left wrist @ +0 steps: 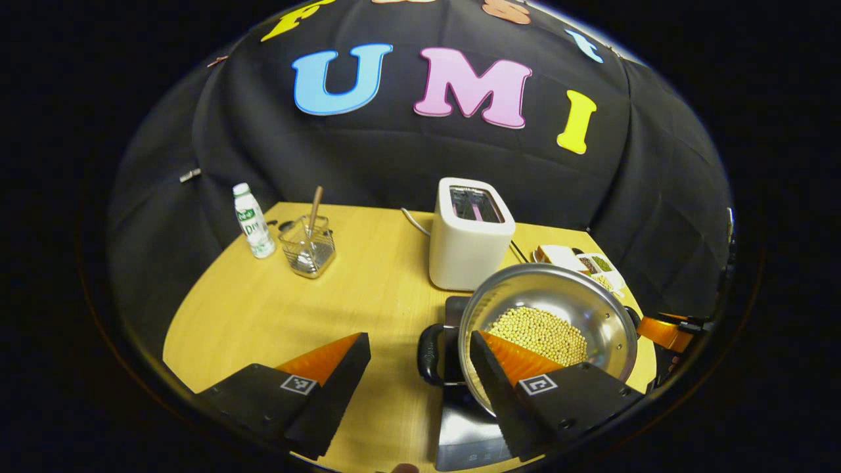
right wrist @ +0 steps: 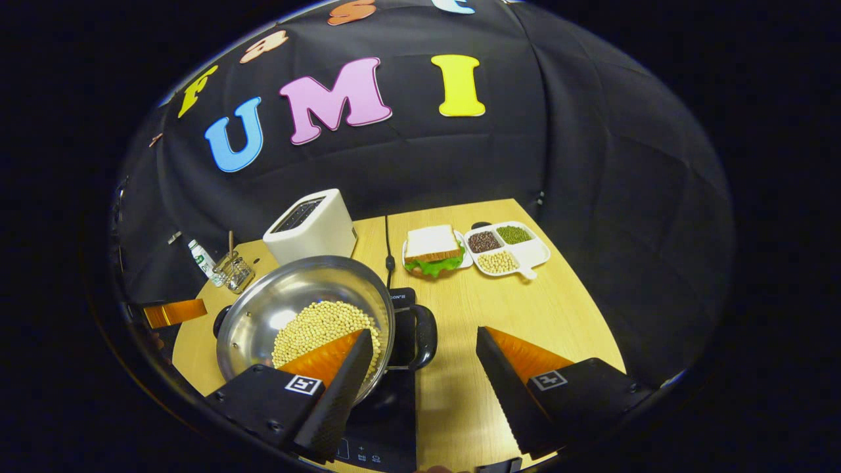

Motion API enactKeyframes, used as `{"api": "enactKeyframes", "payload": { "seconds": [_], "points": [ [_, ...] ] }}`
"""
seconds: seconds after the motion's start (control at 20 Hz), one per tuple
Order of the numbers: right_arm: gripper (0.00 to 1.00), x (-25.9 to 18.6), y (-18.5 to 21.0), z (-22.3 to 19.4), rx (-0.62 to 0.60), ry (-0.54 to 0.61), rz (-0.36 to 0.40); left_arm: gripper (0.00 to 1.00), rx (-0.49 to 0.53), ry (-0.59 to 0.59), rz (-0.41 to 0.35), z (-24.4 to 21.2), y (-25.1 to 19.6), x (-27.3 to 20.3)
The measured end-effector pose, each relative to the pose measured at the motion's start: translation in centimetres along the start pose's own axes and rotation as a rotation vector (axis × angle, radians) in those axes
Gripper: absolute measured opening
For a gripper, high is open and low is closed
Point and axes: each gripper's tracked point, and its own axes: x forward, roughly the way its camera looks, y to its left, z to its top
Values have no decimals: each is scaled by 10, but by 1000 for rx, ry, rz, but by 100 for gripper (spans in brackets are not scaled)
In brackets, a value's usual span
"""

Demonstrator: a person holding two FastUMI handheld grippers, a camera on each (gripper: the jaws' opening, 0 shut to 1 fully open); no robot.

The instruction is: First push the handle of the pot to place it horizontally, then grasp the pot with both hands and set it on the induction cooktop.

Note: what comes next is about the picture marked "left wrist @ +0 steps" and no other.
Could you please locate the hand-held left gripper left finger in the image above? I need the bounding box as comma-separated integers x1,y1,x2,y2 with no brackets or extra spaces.
197,332,372,461

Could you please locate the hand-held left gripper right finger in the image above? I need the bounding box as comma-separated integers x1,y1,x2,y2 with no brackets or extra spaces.
468,330,645,462

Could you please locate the black induction cooktop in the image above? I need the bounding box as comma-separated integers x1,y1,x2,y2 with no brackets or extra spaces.
435,296,658,472

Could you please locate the steel pot with soybeans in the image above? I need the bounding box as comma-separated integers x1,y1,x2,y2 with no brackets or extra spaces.
417,263,642,418

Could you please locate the white divided dish of beans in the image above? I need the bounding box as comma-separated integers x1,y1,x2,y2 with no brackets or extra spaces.
575,252,627,294

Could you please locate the white toaster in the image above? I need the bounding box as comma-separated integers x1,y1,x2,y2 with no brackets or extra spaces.
428,177,516,292

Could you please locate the white drink bottle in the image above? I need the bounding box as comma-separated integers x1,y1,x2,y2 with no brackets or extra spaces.
233,183,277,259

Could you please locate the black backdrop cloth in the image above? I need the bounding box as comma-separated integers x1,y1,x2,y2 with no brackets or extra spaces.
108,0,733,355

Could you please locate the wire utensil basket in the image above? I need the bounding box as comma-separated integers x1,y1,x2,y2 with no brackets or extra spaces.
279,215,336,279

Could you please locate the white toaster cable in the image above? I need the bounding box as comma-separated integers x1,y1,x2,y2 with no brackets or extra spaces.
400,208,432,238

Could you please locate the wooden-handled utensil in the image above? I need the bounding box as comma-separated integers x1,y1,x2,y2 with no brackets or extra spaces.
306,185,325,263

